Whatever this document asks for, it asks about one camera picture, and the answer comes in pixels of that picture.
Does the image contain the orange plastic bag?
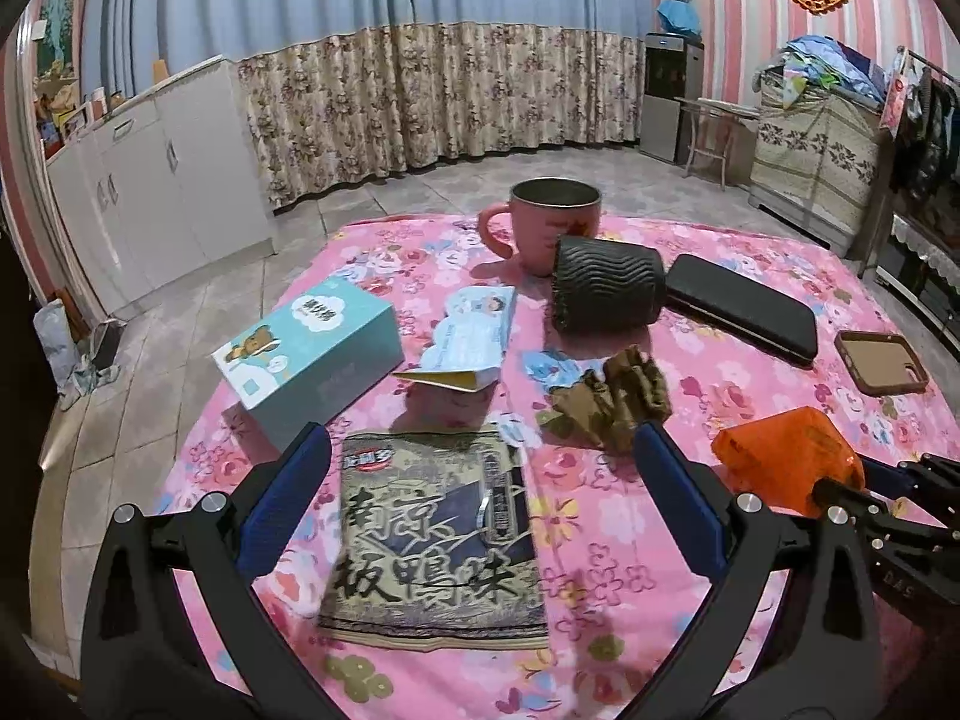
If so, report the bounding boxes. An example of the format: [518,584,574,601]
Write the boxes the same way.
[711,406,866,517]

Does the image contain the brown phone case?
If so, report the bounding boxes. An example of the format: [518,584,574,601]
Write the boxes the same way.
[835,330,929,397]

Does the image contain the black rectangular pouch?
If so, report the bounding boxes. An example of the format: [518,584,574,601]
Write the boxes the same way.
[665,254,818,367]

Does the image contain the snack packet with Chinese text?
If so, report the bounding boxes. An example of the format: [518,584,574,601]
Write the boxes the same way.
[317,427,548,652]

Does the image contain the teal tissue box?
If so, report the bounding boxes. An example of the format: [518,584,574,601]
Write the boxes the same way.
[213,277,404,450]

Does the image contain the pink floral tablecloth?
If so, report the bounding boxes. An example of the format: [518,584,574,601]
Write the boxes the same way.
[152,209,960,720]

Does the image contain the cloth covered cabinet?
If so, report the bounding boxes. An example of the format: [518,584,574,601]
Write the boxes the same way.
[750,67,880,257]

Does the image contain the clothes rack with clothes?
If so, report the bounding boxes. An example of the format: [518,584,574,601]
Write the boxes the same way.
[866,46,958,286]

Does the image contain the blue white mask packet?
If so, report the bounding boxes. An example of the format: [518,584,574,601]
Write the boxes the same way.
[395,286,516,394]

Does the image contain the small metal side table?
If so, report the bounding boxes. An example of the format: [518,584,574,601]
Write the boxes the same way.
[677,98,760,190]

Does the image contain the pile of bedding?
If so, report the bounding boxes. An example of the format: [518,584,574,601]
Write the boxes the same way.
[771,34,889,107]

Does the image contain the white cabinet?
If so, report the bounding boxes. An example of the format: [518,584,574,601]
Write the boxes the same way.
[46,55,275,316]

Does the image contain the pink mug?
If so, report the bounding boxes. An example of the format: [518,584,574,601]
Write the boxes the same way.
[477,177,602,277]

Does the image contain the water dispenser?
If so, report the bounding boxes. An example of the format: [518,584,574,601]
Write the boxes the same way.
[640,32,704,164]

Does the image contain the blue covered plant pot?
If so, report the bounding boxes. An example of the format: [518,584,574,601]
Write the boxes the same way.
[658,0,701,39]

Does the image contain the blue floral curtain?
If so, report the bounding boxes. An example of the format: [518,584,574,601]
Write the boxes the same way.
[80,0,654,208]

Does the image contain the wall picture left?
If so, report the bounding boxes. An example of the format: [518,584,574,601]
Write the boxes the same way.
[37,0,75,80]

